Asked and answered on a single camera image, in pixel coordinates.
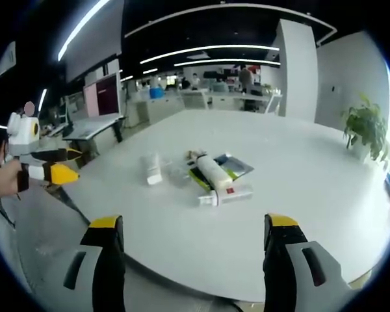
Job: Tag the black yellow-green skincare box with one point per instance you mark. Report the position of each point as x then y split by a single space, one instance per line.
201 178

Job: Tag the blue container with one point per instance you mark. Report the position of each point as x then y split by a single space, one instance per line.
156 92

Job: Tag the small brown item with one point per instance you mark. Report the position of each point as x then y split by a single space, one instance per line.
196 153

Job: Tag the green potted plant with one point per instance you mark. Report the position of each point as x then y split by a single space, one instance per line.
365 126

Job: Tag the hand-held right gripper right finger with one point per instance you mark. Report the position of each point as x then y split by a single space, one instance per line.
287 260

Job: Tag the white office desk row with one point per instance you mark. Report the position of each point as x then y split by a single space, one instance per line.
230 97

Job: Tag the person's left hand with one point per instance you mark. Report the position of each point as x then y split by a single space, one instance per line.
3 177

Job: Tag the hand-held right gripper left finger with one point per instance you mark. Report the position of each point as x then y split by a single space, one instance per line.
109 260

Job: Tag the white desk with black legs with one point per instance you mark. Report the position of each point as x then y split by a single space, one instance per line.
91 130

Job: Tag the large monitor screen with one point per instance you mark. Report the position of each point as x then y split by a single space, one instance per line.
103 96

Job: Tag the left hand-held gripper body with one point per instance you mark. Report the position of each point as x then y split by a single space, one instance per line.
22 133

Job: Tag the grey-blue skincare packet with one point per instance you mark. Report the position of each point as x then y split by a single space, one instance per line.
235 166

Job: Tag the white red-label skincare bottle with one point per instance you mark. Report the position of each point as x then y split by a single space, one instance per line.
227 194

